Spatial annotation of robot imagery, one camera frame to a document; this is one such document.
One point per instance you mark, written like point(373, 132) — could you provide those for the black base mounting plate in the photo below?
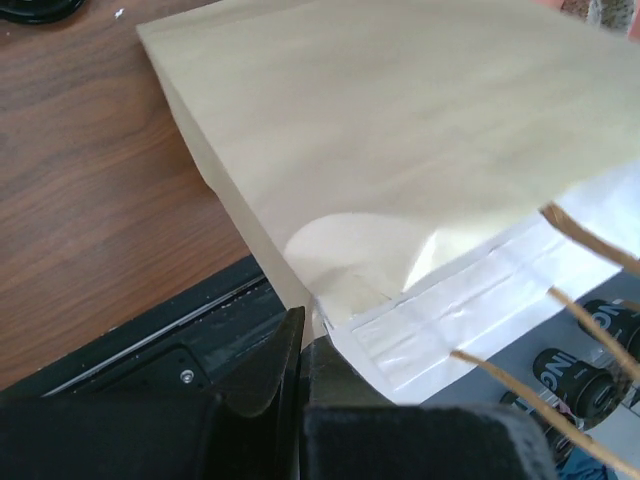
point(185, 343)

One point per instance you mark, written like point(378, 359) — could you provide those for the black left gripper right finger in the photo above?
point(350, 431)

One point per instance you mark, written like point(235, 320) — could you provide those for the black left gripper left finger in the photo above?
point(243, 427)

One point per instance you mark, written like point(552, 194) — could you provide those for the yellow paper bag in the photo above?
point(450, 188)

